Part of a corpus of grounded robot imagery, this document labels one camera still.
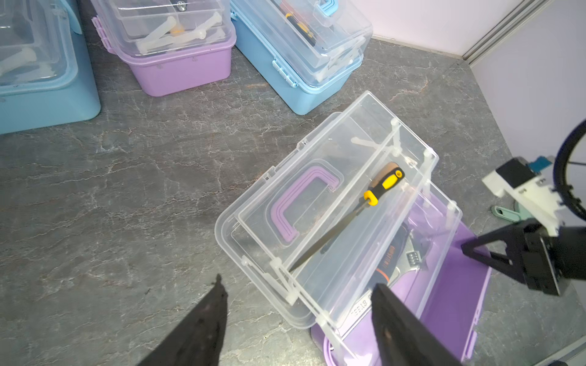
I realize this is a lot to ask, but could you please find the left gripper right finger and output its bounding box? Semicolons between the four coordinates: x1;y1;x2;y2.
371;284;461;366

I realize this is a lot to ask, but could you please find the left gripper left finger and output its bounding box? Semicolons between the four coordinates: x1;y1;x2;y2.
140;275;228;365

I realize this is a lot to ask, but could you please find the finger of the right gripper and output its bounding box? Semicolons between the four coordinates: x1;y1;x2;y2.
461;219;543;282

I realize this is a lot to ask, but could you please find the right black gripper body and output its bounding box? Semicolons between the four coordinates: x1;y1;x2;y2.
521;219;585;296

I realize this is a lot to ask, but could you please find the purple toolbox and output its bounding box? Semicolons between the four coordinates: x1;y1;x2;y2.
92;0;237;97
215;91;490;365

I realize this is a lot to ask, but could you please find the blue toolbox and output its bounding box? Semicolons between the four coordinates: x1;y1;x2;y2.
1;1;102;134
230;0;373;115

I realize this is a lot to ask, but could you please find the green dustpan brush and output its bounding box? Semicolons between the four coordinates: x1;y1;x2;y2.
491;201;534;223

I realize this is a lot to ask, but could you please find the yellow black file in tray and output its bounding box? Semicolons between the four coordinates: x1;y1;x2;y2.
289;163;405;272

